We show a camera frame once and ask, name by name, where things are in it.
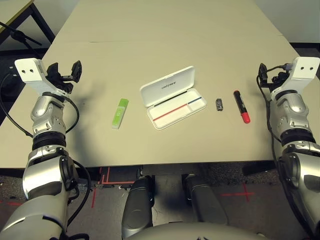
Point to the black framed side table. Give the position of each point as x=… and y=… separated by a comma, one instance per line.
x=10, y=10

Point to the small dark eraser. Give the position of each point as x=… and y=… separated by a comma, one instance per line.
x=219, y=105

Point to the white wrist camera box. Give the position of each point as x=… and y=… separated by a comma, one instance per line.
x=30, y=71
x=303, y=71

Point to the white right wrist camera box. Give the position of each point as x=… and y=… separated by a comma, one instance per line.
x=303, y=71

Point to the grey robot left leg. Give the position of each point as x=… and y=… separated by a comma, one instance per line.
x=137, y=205

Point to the black marker with red cap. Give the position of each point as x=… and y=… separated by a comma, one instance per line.
x=240, y=103

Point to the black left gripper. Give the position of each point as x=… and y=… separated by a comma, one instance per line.
x=62, y=83

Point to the white plastic pencil case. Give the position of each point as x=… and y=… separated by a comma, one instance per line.
x=170, y=85

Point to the grey robot torso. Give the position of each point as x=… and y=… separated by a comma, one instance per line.
x=195, y=232

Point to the red floor tape lines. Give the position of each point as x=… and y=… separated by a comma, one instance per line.
x=108, y=175

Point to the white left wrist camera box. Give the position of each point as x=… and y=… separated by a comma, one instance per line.
x=30, y=71

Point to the black tripod stand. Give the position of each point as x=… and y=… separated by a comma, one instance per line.
x=17, y=35

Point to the white shoe toe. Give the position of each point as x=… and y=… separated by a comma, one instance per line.
x=261, y=235

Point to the red floor tape strip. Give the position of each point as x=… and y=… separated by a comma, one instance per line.
x=11, y=203

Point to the green and white stationery stick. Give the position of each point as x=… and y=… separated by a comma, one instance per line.
x=120, y=113

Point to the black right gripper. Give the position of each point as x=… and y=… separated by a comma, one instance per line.
x=277, y=80

